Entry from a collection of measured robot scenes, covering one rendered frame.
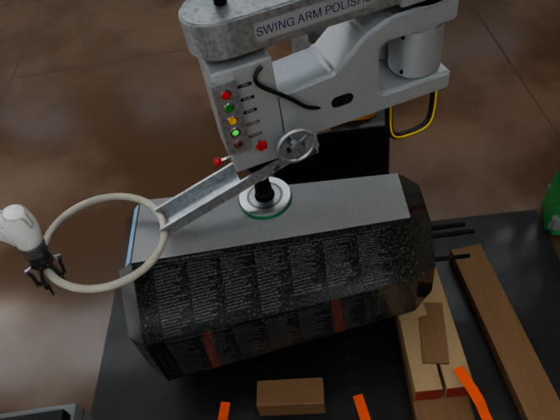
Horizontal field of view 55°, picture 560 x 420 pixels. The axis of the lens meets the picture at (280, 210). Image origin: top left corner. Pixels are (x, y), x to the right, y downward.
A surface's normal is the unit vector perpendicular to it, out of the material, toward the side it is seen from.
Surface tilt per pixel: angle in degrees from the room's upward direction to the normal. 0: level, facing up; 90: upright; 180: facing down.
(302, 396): 0
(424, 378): 0
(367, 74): 90
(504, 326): 0
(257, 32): 90
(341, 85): 90
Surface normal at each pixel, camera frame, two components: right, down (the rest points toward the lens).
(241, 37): 0.34, 0.68
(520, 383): -0.13, -0.65
